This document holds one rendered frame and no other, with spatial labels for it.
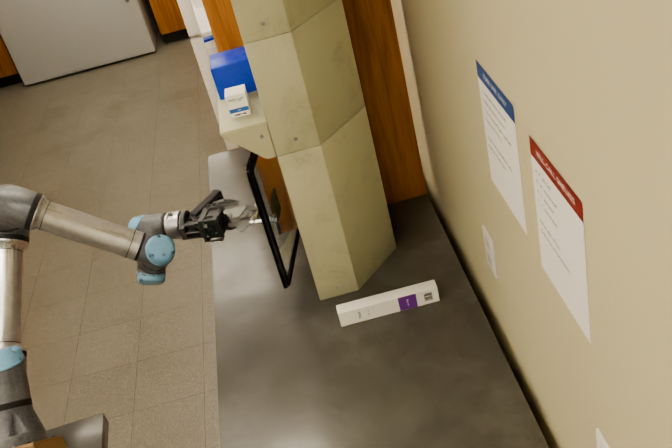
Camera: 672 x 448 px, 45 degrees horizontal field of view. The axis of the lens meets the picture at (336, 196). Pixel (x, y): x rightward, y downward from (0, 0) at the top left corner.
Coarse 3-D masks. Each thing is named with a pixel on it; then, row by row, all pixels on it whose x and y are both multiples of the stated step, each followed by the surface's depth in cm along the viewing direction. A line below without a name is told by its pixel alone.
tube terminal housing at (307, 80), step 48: (336, 0) 193; (288, 48) 184; (336, 48) 196; (288, 96) 190; (336, 96) 199; (288, 144) 196; (336, 144) 203; (288, 192) 203; (336, 192) 206; (336, 240) 213; (384, 240) 229; (336, 288) 221
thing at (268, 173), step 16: (272, 160) 223; (256, 176) 206; (272, 176) 221; (272, 192) 219; (272, 208) 217; (288, 208) 234; (272, 224) 215; (288, 224) 231; (288, 240) 229; (288, 256) 227
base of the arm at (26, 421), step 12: (0, 408) 180; (12, 408) 181; (24, 408) 183; (0, 420) 179; (12, 420) 180; (24, 420) 181; (36, 420) 184; (0, 432) 178; (12, 432) 179; (24, 432) 180; (36, 432) 182; (0, 444) 177; (12, 444) 177; (24, 444) 179
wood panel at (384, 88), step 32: (224, 0) 213; (352, 0) 218; (384, 0) 220; (224, 32) 218; (352, 32) 223; (384, 32) 225; (384, 64) 230; (384, 96) 235; (384, 128) 240; (384, 160) 246; (416, 160) 248; (384, 192) 252; (416, 192) 254
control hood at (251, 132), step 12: (252, 96) 206; (252, 108) 200; (228, 120) 197; (240, 120) 196; (252, 120) 194; (264, 120) 193; (228, 132) 192; (240, 132) 193; (252, 132) 193; (264, 132) 194; (240, 144) 194; (252, 144) 195; (264, 144) 195; (264, 156) 197
